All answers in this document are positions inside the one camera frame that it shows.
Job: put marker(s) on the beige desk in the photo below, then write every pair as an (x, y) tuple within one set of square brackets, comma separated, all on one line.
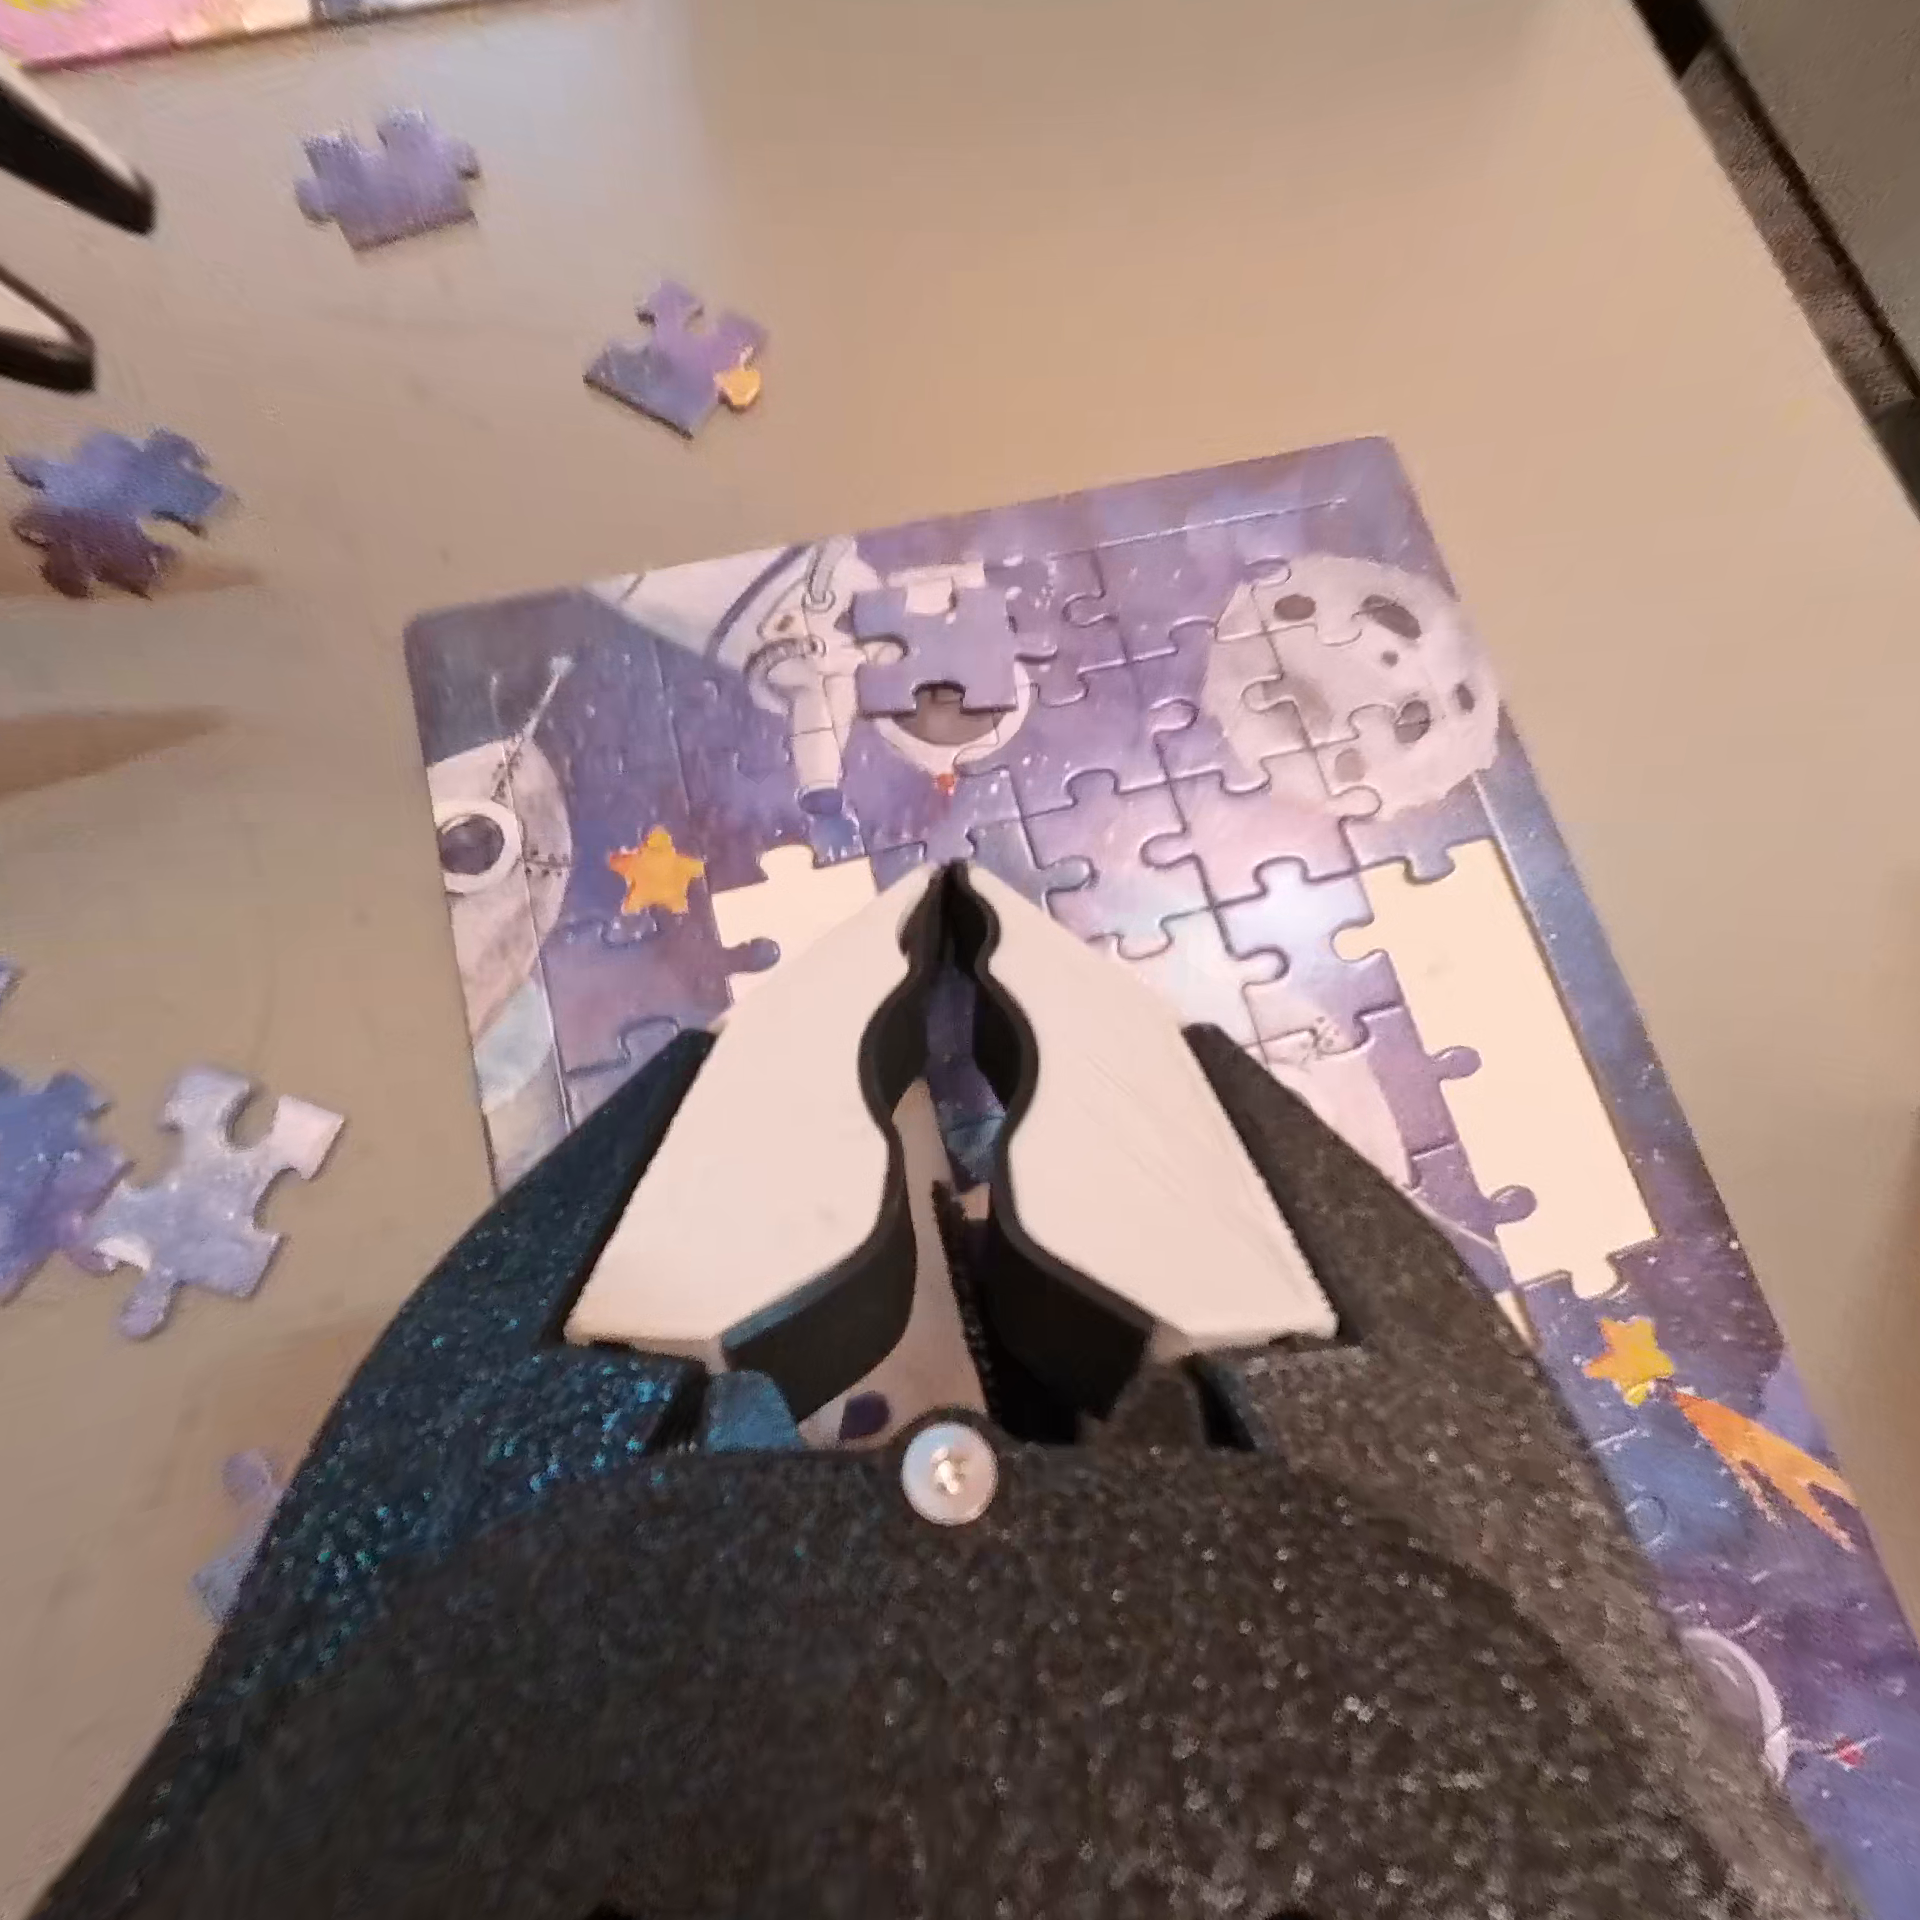
[(1198, 220)]

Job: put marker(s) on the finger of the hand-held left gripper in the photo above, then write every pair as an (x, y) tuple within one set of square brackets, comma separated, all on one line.
[(61, 158), (37, 348)]

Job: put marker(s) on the colourful jigsaw puzzle board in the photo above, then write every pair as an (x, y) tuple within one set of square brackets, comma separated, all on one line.
[(152, 23)]

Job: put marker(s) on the space jigsaw puzzle board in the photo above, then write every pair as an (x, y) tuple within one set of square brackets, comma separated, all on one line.
[(630, 701)]

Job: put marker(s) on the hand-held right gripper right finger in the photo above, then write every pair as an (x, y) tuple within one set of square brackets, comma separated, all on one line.
[(1157, 1199)]

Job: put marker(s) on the blue jigsaw piece orange corner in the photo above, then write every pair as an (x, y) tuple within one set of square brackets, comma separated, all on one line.
[(669, 356)]

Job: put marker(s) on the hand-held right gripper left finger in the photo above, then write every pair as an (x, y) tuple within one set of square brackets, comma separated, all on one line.
[(736, 1199)]

